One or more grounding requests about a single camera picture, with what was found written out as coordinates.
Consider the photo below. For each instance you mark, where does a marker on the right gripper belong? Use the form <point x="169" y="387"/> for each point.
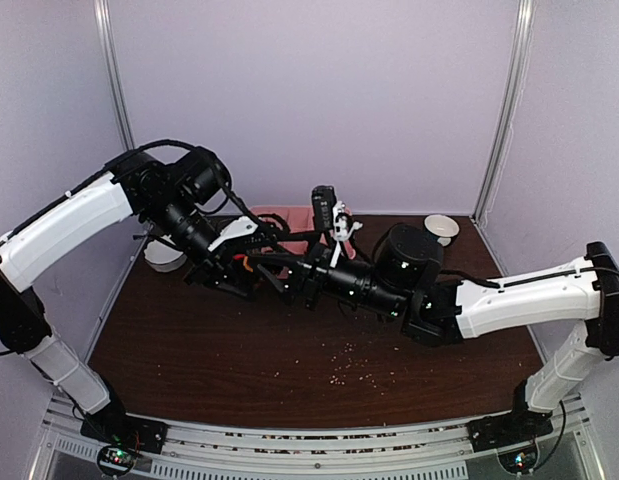
<point x="306" y="280"/>

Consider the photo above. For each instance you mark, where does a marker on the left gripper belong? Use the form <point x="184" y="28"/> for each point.
<point x="230" y="270"/>

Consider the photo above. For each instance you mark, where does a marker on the pink divided organizer tray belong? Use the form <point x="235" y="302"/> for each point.
<point x="297" y="234"/>

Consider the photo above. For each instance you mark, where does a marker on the argyle black red sock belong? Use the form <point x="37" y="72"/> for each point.
<point x="244" y="261"/>

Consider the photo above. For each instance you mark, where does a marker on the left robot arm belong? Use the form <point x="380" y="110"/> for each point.
<point x="133" y="184"/>

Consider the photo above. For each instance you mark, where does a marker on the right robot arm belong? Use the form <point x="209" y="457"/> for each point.
<point x="438" y="307"/>

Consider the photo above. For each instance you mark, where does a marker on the white scalloped bowl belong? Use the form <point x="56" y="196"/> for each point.
<point x="163" y="257"/>

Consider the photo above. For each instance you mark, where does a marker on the white and teal bowl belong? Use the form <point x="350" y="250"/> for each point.
<point x="441" y="228"/>

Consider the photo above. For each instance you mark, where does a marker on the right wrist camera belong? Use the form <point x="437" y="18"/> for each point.
<point x="333" y="220"/>

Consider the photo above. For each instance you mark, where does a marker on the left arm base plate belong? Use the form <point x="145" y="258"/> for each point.
<point x="130" y="448"/>

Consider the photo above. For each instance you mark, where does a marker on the aluminium front rail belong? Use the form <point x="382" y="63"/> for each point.
<point x="434" y="450"/>

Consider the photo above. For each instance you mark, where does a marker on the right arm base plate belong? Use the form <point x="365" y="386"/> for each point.
<point x="514" y="438"/>

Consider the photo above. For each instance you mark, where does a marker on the left aluminium frame post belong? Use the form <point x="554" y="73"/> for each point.
<point x="105" y="32"/>

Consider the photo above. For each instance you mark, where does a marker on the aluminium frame post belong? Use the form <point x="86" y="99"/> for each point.
<point x="105" y="32"/>
<point x="512" y="93"/>

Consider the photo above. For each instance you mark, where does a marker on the right aluminium frame post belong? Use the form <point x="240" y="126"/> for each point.
<point x="512" y="93"/>

